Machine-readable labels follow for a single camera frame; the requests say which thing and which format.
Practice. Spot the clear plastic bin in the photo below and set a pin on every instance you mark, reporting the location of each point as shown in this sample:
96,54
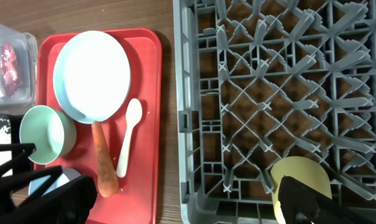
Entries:
25,45

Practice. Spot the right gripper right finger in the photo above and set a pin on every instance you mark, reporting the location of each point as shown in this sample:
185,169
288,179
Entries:
302,204

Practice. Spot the white plastic spoon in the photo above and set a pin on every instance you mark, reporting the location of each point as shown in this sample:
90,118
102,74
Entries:
133,117

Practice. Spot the red snack wrapper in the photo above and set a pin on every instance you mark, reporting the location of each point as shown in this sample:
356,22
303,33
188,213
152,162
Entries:
10,70

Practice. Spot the light blue bowl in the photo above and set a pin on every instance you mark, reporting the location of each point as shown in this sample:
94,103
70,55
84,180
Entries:
67,175

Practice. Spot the light blue plate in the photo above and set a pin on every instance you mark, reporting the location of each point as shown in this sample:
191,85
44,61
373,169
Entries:
91,77

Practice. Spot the green bowl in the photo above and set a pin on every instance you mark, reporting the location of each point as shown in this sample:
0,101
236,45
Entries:
51,131

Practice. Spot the yellow plastic cup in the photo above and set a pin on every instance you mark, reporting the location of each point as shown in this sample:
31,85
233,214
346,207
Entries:
302,169

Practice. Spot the grey dishwasher rack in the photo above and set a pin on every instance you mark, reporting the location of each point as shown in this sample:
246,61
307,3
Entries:
259,81

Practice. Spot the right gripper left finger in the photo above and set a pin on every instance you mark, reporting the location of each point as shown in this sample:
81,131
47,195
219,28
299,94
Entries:
69,203

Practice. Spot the red serving tray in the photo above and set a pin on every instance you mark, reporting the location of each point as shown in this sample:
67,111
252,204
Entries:
136,201

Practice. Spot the orange carrot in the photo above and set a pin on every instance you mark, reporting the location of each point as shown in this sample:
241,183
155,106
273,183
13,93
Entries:
107,182

